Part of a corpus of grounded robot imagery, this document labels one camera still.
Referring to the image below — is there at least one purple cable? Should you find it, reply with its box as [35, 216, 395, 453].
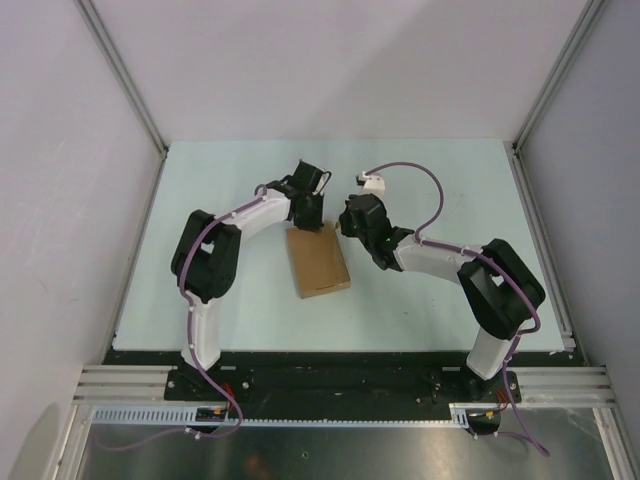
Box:
[92, 183, 266, 452]
[363, 160, 551, 458]

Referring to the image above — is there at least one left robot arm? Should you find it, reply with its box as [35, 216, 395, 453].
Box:
[171, 161, 332, 400]

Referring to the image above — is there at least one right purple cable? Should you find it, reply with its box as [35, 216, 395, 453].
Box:
[363, 160, 551, 458]

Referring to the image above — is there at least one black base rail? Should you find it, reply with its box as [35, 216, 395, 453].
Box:
[164, 352, 521, 420]

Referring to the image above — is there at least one brown cardboard express box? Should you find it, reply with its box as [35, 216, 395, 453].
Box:
[286, 221, 351, 299]

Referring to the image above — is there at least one grey slotted cable duct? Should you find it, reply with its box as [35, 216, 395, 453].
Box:
[92, 404, 481, 428]

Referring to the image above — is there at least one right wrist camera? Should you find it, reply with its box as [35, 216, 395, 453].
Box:
[356, 172, 386, 199]

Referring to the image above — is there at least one right aluminium frame post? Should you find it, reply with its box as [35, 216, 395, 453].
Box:
[511, 0, 609, 150]

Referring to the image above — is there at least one left aluminium frame post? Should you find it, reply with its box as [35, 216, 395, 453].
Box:
[73, 0, 170, 154]

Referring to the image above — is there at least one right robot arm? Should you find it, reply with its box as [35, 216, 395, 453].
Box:
[339, 194, 546, 401]

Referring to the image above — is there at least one aluminium extrusion crossbar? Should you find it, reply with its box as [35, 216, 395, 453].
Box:
[72, 365, 617, 408]

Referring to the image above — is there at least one aluminium frame post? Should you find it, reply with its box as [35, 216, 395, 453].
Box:
[511, 0, 609, 150]
[73, 0, 170, 154]

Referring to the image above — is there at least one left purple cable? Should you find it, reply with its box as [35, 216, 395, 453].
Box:
[92, 183, 266, 452]

